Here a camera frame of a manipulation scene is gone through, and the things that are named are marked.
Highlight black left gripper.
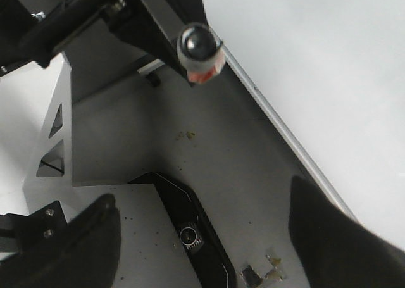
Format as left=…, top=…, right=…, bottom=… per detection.
left=1, top=0, right=208, bottom=79

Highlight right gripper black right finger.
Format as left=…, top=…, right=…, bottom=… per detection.
left=289, top=176, right=404, bottom=287

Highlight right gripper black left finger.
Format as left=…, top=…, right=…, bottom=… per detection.
left=1, top=194, right=122, bottom=287

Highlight whiteboard marker with black cap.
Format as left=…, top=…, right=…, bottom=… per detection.
left=176, top=22, right=226, bottom=84

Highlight white whiteboard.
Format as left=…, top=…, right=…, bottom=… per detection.
left=203, top=0, right=404, bottom=248

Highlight tape scraps on table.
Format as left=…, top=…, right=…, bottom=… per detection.
left=239, top=254, right=287, bottom=287

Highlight white metal bracket stand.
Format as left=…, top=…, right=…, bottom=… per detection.
left=23, top=53, right=80, bottom=214

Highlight black camera module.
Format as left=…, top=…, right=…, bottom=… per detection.
left=129, top=172, right=237, bottom=287

